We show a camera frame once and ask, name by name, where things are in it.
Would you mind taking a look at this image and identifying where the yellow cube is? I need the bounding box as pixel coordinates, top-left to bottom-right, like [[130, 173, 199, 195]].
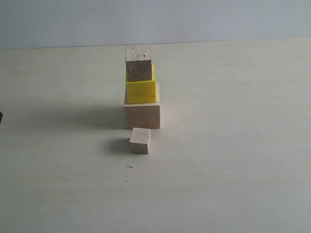
[[125, 64, 157, 104]]

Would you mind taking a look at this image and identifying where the large light wooden cube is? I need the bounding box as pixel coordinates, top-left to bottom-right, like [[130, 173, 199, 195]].
[[123, 81, 162, 130]]

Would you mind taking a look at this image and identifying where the small light wooden cube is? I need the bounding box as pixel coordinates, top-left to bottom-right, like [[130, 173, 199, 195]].
[[129, 128, 151, 154]]

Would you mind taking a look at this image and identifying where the medium striped wooden cube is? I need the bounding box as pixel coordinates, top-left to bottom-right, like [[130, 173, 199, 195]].
[[125, 45, 152, 82]]

